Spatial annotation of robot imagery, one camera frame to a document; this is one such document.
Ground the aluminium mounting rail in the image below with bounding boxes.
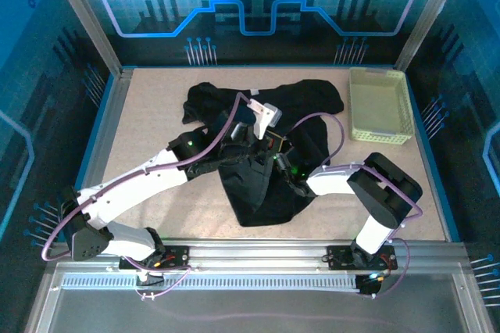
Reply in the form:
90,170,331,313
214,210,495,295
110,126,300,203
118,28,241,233
50,237,470,270

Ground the aluminium table side rail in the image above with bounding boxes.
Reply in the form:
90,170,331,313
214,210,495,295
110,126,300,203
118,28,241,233
72,69,136,240

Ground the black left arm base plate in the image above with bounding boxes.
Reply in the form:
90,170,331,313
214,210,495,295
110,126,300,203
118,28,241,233
119,245,191,271

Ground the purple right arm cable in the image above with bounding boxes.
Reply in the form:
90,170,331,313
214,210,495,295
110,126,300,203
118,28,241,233
291,113,425,301

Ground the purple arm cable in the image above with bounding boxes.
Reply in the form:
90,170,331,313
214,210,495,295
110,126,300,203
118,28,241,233
41,92,253,302
291,113,425,301

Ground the black t-shirt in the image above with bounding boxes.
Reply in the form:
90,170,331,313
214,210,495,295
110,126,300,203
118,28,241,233
181,79,345,228

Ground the aluminium frame post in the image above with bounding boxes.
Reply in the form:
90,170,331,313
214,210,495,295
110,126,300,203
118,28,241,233
42,0,136,80
394,0,472,72

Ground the slotted grey cable duct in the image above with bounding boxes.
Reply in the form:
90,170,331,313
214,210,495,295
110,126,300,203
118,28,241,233
60,273,363,293

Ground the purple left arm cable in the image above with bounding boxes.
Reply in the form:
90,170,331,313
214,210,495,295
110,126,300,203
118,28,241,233
41,92,253,302

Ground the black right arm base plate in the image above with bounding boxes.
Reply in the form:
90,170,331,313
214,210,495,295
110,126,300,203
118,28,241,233
327,245,398,271

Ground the pale yellow plastic basket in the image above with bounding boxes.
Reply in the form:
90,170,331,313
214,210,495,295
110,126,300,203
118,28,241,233
348,66,416,146

